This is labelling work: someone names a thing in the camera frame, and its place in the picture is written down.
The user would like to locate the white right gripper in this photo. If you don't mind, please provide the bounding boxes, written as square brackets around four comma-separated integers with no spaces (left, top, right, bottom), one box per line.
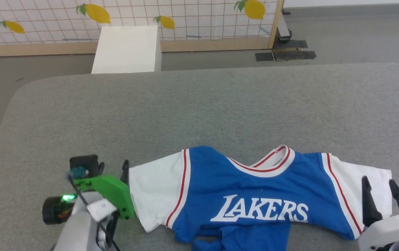
[358,176,399,251]

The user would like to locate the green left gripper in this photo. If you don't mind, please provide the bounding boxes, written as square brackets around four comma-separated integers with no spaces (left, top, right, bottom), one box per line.
[43,160,135,225]

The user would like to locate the blue Lakers basketball jersey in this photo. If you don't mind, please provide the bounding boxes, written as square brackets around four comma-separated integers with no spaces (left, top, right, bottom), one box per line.
[129,145,392,251]

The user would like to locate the grey fabric sofa seat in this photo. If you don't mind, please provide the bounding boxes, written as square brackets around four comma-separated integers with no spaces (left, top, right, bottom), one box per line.
[0,63,399,251]

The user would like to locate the white rectangular block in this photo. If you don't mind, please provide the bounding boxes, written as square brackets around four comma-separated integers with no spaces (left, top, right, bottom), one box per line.
[91,25,162,74]

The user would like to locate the lemon print partition screen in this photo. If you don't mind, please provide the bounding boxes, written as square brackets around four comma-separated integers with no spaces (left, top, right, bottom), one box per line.
[0,0,285,57]

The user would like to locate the long black floor tape patch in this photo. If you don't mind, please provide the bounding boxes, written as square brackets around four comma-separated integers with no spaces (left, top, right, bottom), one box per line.
[273,51,316,62]

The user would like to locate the metal partition foot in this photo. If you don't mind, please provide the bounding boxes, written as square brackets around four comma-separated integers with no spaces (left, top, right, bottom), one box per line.
[277,10,293,43]

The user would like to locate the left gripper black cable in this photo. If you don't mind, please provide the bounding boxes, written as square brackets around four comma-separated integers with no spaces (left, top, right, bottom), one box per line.
[67,167,121,251]

